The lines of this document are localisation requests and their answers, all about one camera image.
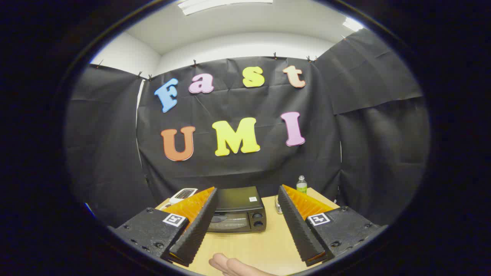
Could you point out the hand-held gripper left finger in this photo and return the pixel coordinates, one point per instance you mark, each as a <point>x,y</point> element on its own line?
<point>197,228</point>

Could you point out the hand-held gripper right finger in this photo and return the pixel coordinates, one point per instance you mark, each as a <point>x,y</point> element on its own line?
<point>297,226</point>

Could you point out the black toaster oven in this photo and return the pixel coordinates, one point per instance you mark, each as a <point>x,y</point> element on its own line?
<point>238,209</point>

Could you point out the white pop-up toaster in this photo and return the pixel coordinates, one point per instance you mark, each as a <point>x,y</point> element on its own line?
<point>182,194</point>

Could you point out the clear glass jar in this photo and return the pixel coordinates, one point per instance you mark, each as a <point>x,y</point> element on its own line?
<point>278,205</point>

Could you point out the green label drink bottle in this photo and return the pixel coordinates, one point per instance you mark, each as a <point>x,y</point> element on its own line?
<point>302,186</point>

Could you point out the black backdrop cloth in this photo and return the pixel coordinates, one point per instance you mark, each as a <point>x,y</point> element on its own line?
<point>238,165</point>

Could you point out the small ceiling light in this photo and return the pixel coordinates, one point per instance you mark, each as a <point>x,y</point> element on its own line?
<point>353,24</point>

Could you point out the long ceiling light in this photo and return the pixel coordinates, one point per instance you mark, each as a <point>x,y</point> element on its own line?
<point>222,4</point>

